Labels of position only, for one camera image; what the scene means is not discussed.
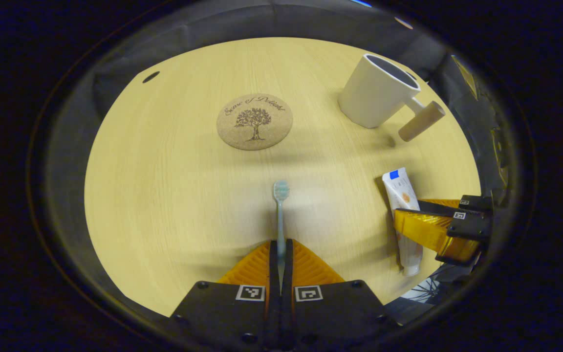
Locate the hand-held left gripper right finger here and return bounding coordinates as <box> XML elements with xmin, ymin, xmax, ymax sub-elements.
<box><xmin>281</xmin><ymin>239</ymin><xmax>399</xmax><ymax>350</ymax></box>

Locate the pale blue toothbrush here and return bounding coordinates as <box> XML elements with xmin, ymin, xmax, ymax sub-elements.
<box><xmin>273</xmin><ymin>179</ymin><xmax>291</xmax><ymax>291</ymax></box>

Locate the white toothpaste tube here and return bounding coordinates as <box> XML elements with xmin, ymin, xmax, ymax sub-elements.
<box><xmin>382</xmin><ymin>168</ymin><xmax>424</xmax><ymax>277</ymax></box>

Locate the white cup with wooden handle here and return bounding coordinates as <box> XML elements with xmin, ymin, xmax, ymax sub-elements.
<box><xmin>338</xmin><ymin>53</ymin><xmax>446</xmax><ymax>143</ymax></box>

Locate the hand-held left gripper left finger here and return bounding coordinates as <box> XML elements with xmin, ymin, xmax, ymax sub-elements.
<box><xmin>169</xmin><ymin>240</ymin><xmax>282</xmax><ymax>350</ymax></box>

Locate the round cork coaster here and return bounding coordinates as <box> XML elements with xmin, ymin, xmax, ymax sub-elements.
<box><xmin>216</xmin><ymin>93</ymin><xmax>294</xmax><ymax>151</ymax></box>

